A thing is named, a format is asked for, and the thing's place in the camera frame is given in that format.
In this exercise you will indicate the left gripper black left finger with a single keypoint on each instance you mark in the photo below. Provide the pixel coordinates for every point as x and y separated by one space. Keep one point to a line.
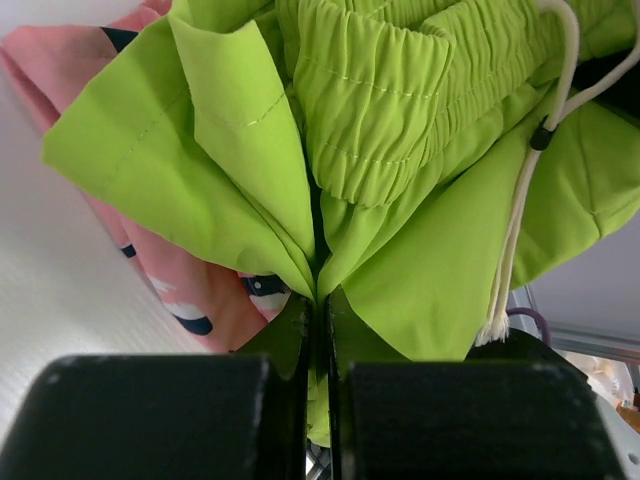
235 416

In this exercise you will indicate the lime green shorts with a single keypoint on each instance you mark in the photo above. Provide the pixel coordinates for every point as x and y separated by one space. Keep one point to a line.
425 157

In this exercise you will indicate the pink shark print shorts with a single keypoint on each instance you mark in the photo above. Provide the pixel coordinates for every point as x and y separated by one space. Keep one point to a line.
48 66

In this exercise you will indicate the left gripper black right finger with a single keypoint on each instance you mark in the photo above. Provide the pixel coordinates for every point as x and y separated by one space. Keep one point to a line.
509 410

